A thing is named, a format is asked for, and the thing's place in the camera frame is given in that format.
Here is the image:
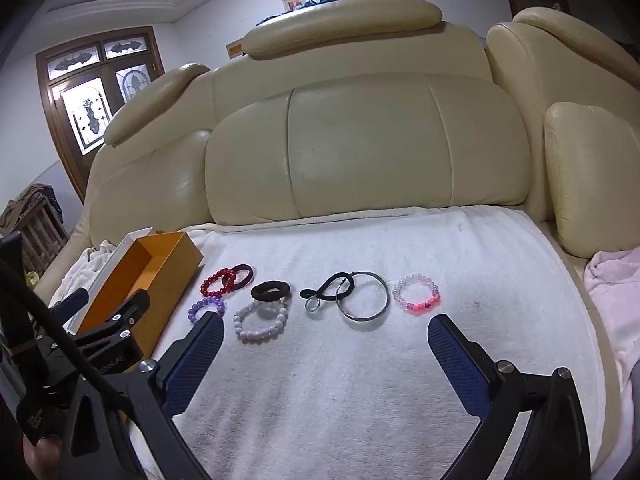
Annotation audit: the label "olive cloth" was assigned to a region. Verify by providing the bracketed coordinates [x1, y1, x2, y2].
[0, 184, 57, 231]

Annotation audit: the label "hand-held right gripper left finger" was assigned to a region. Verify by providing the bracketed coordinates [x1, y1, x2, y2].
[60, 311, 226, 480]

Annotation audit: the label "pink and white bead bracelet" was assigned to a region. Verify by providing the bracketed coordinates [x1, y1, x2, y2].
[392, 272, 444, 317]

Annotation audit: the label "black hair tie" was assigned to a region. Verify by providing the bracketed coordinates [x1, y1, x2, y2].
[300, 271, 357, 304]

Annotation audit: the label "dark clothes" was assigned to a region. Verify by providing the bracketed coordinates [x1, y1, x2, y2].
[255, 0, 346, 27]

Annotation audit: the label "cream leather sofa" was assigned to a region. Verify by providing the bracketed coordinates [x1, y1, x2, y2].
[32, 0, 640, 321]

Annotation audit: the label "white towel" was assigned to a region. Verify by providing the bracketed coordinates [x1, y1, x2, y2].
[50, 207, 625, 480]

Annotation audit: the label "purple bead bracelet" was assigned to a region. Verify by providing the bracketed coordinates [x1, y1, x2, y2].
[187, 296, 226, 326]

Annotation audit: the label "maroon hair tie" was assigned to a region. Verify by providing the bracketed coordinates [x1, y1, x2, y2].
[222, 263, 255, 291]

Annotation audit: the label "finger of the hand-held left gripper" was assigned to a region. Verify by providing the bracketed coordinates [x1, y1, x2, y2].
[47, 287, 92, 317]
[70, 290, 152, 378]

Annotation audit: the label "wooden door with stained glass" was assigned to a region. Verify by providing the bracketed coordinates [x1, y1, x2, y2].
[36, 26, 166, 206]

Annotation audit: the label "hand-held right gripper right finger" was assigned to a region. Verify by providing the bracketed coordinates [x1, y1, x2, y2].
[426, 313, 593, 480]

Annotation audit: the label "white crumpled cloth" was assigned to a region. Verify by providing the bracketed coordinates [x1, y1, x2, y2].
[50, 240, 122, 306]

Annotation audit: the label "dark brown hair tie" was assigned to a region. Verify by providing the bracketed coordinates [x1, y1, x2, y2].
[250, 280, 292, 306]

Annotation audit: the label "wooden crate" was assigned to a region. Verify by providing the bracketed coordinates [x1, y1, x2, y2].
[0, 195, 71, 277]

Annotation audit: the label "silver bangle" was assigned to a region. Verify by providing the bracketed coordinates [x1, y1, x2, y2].
[336, 271, 391, 332]

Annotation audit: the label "red bead bracelet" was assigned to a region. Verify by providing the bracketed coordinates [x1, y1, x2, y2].
[200, 269, 237, 299]

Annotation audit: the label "orange cardboard box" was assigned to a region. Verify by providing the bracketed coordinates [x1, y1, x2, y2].
[75, 231, 205, 361]

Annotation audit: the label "pink cloth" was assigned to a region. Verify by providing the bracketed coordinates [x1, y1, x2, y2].
[585, 249, 640, 411]

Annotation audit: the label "person's left hand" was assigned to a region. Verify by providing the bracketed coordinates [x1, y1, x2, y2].
[22, 437, 63, 480]

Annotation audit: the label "white box lid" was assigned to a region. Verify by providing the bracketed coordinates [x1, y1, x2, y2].
[47, 227, 154, 336]

